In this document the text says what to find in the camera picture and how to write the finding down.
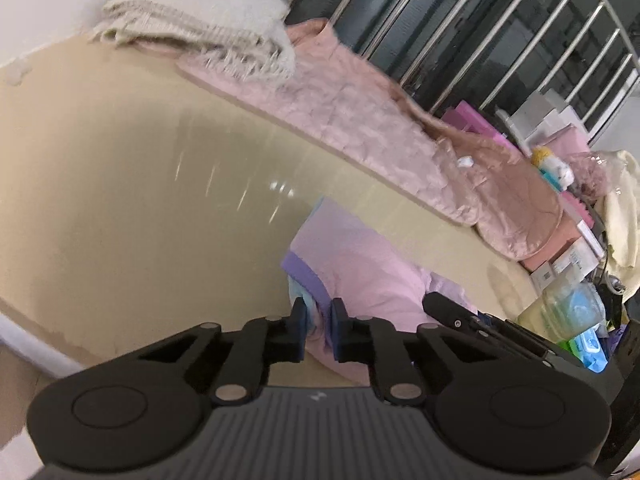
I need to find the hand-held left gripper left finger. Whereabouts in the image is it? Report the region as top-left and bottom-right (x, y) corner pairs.
(137, 297), (307, 406)

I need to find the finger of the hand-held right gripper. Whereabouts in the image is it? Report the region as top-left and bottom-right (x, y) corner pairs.
(477, 310), (558, 361)
(421, 291), (493, 341)

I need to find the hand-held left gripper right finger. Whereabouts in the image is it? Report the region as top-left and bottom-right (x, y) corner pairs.
(331, 298), (501, 406)

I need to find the pastel pink blue garment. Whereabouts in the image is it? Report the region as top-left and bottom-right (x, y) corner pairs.
(280, 197), (478, 388)

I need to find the blue wet wipes pack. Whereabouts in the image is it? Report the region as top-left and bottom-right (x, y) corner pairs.
(569, 330), (609, 372)

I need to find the purple cloth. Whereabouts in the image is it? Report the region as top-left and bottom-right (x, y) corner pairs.
(606, 324), (627, 357)

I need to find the clear plastic container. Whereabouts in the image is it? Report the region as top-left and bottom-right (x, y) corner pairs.
(517, 277), (608, 346)

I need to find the small white carton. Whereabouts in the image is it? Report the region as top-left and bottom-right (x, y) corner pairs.
(550, 237), (601, 281)
(529, 265), (558, 292)

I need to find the pink ribbed foam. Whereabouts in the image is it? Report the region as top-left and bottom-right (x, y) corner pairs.
(560, 192), (601, 217)

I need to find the cream yellow cloth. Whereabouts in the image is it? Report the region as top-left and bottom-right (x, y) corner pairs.
(597, 150), (640, 286)

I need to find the white yellow plush toy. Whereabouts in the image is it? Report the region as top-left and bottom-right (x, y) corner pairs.
(530, 146), (575, 192)

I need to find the pink translucent bag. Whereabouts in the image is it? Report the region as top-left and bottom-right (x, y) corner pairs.
(572, 152), (610, 196)

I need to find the magenta plastic box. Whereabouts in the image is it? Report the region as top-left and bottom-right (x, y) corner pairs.
(442, 100), (521, 151)

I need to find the pink pouch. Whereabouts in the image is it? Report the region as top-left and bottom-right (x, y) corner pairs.
(550, 125), (593, 158)

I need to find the pink quilted blanket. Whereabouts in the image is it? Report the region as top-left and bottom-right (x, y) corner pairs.
(177, 17), (566, 261)

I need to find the stack of white boxes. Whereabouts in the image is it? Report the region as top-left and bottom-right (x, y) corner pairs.
(505, 90), (586, 146)

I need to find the metal window railing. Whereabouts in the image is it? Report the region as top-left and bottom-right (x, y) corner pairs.
(235, 0), (640, 146)

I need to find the beige knitted fringed scarf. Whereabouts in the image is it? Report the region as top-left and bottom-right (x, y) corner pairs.
(90, 0), (296, 81)

